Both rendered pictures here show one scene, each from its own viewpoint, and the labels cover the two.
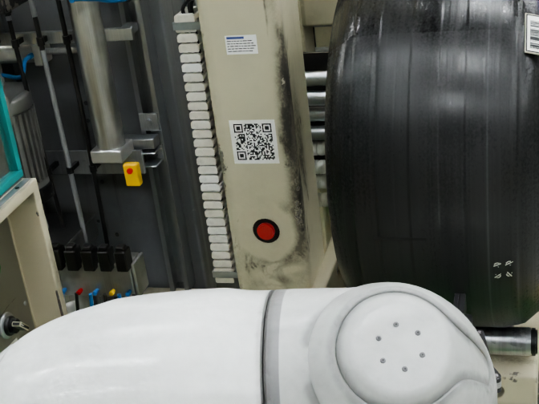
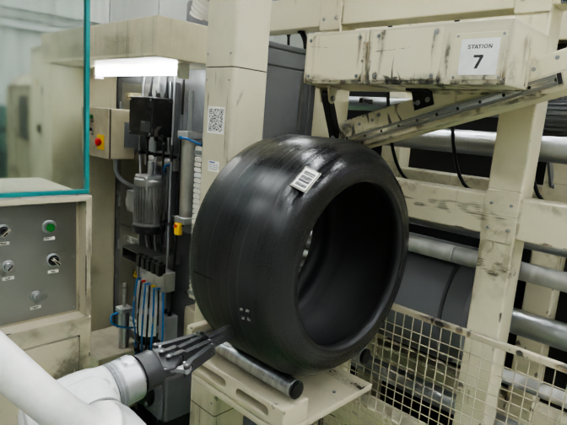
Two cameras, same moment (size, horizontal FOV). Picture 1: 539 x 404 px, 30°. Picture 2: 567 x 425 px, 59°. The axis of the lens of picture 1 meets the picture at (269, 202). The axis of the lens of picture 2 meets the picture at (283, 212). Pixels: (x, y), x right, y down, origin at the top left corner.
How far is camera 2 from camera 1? 0.90 m
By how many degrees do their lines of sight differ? 29
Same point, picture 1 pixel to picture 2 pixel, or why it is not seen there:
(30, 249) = (82, 230)
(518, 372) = (278, 404)
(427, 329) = not seen: outside the picture
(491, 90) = (261, 200)
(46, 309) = (82, 264)
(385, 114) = (215, 201)
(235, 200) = not seen: hidden behind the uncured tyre
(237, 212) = not seen: hidden behind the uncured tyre
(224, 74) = (205, 180)
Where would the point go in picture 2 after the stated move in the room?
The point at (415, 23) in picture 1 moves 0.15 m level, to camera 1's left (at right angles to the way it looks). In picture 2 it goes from (255, 159) to (202, 153)
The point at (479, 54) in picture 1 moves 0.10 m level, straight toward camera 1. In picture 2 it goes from (267, 180) to (234, 182)
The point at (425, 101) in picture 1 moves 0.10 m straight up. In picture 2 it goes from (233, 198) to (235, 153)
